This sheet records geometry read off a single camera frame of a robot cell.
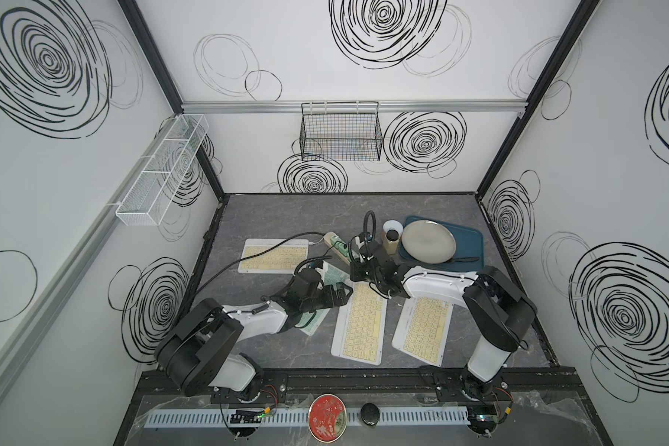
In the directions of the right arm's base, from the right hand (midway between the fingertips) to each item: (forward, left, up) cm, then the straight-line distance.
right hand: (349, 265), depth 90 cm
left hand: (-9, +2, -2) cm, 10 cm away
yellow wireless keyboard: (-19, -4, -6) cm, 21 cm away
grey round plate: (+14, -30, -6) cm, 34 cm away
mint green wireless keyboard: (-1, +6, -7) cm, 9 cm away
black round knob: (-40, -5, +3) cm, 41 cm away
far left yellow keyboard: (+5, +25, -6) cm, 26 cm away
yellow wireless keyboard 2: (-18, -23, -7) cm, 30 cm away
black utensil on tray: (+9, -43, -10) cm, 45 cm away
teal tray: (+16, -46, -8) cm, 49 cm away
